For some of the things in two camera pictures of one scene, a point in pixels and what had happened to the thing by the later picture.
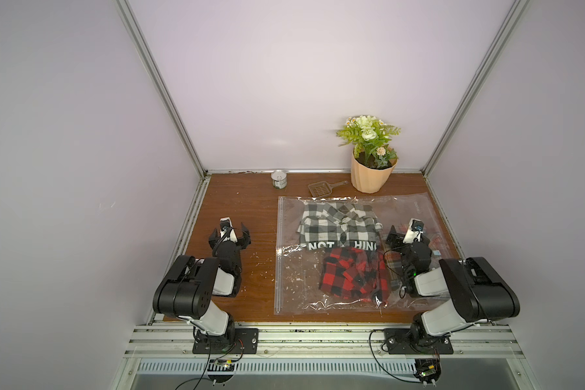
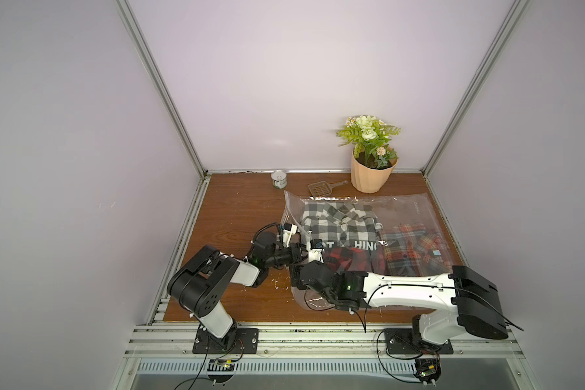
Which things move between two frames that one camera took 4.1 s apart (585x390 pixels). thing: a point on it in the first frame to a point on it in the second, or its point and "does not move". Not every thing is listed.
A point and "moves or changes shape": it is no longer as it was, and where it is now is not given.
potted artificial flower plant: x=373 y=161 does not move
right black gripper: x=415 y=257 to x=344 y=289
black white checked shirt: x=339 y=225 does not move
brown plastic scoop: x=323 y=188 does not move
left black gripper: x=242 y=245 to x=293 y=253
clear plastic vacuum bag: x=333 y=257 moves or changes shape
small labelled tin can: x=279 y=179 does not move
